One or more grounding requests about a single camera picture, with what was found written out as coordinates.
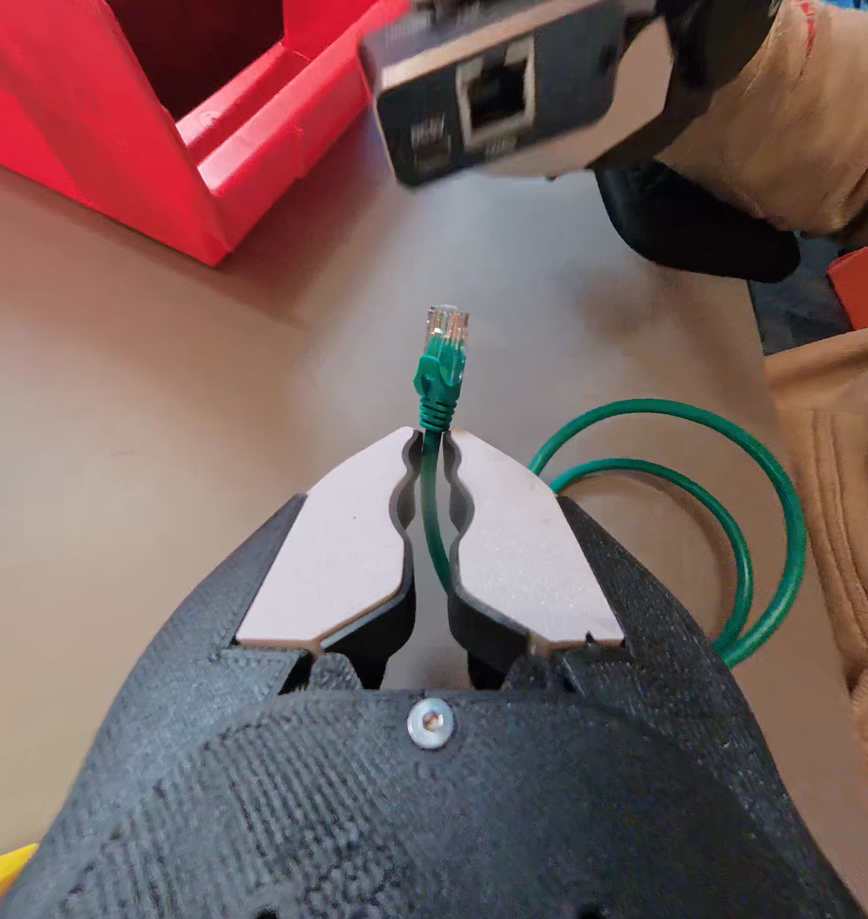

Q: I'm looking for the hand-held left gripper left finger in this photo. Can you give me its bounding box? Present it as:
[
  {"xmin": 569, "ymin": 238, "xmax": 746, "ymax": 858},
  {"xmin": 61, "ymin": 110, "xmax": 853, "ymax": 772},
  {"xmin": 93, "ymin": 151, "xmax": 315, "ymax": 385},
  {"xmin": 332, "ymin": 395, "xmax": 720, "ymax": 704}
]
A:
[{"xmin": 234, "ymin": 426, "xmax": 418, "ymax": 679}]

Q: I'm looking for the green ethernet cable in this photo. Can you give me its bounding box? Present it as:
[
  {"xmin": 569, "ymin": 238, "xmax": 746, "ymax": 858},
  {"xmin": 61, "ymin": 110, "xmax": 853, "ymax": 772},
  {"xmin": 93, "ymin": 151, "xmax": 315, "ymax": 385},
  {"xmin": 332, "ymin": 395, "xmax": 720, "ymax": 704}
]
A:
[{"xmin": 412, "ymin": 303, "xmax": 810, "ymax": 670}]

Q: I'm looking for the black ethernet adapter box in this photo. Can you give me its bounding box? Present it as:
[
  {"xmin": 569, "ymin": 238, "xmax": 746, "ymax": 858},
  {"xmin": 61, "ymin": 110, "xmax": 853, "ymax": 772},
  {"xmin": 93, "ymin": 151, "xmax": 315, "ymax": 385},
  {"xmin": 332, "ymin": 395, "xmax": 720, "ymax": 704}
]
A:
[{"xmin": 358, "ymin": 0, "xmax": 630, "ymax": 189}]

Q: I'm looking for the large red plastic bin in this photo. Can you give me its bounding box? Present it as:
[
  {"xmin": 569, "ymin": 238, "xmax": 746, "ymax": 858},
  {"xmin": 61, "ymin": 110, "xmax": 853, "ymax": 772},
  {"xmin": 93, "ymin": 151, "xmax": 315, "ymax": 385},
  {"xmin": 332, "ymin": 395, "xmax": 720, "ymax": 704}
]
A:
[{"xmin": 0, "ymin": 0, "xmax": 415, "ymax": 268}]

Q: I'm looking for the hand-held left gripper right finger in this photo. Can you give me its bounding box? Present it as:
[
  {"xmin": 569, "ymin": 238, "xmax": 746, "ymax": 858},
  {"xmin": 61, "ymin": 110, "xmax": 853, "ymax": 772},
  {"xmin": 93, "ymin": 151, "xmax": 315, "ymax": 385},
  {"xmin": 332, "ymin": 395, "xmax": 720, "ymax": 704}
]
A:
[{"xmin": 440, "ymin": 428, "xmax": 627, "ymax": 683}]

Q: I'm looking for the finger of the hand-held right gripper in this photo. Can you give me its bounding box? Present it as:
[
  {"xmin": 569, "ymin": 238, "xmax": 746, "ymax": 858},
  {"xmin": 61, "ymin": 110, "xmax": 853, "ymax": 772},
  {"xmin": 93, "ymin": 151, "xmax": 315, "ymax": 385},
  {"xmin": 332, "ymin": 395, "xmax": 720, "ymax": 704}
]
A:
[{"xmin": 491, "ymin": 14, "xmax": 677, "ymax": 179}]

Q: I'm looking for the person's beige sweatshirt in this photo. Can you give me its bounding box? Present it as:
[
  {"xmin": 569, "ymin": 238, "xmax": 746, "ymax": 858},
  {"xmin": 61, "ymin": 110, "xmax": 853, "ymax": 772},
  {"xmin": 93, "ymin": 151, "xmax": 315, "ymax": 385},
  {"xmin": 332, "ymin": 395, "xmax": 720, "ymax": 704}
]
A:
[{"xmin": 763, "ymin": 322, "xmax": 868, "ymax": 801}]

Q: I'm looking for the yellow plastic bin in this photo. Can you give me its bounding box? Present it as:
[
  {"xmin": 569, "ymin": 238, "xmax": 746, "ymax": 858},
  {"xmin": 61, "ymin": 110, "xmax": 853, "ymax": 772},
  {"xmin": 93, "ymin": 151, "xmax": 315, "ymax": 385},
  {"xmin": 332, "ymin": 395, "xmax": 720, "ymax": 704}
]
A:
[{"xmin": 0, "ymin": 843, "xmax": 42, "ymax": 914}]

